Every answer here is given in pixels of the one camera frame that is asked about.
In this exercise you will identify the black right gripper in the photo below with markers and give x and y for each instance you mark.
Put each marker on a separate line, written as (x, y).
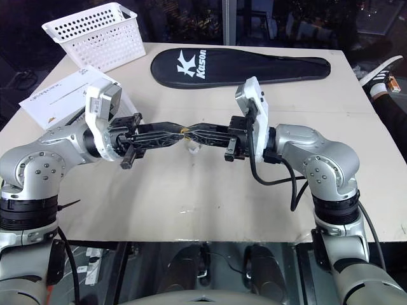
(240, 139)

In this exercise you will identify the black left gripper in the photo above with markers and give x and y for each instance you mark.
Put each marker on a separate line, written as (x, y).
(119, 139)

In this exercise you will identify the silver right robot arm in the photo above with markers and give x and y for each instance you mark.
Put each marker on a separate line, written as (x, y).
(330, 159)

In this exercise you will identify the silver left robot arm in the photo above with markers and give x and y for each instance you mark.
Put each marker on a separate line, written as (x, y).
(31, 159)

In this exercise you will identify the white box with slot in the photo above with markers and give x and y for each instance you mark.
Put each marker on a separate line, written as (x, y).
(57, 95)

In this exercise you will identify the small white plastic scrap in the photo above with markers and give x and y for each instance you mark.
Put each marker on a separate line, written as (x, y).
(193, 150)

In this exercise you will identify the black Kason racket cover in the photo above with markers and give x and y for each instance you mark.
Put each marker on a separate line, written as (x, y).
(254, 68)

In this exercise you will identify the white perforated plastic basket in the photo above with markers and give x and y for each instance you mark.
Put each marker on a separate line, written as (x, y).
(101, 41)

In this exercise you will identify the dark rounded robot foot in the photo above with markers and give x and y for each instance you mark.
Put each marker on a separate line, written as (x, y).
(264, 273)
(187, 270)

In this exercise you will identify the grey robot torso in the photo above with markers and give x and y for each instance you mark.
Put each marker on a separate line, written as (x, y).
(203, 298)

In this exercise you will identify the white and black sneaker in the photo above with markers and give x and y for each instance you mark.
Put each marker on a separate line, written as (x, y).
(380, 71)

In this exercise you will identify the person's black trouser leg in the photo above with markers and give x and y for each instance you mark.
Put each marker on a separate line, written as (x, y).
(391, 106)

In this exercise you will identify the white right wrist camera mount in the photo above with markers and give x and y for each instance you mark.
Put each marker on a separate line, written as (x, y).
(261, 127)

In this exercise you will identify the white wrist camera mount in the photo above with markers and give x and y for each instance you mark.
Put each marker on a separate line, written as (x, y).
(261, 127)
(95, 105)

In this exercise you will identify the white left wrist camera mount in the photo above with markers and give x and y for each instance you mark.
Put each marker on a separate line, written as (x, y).
(95, 105)

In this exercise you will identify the grey metal post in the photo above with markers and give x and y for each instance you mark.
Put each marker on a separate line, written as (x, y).
(229, 22)

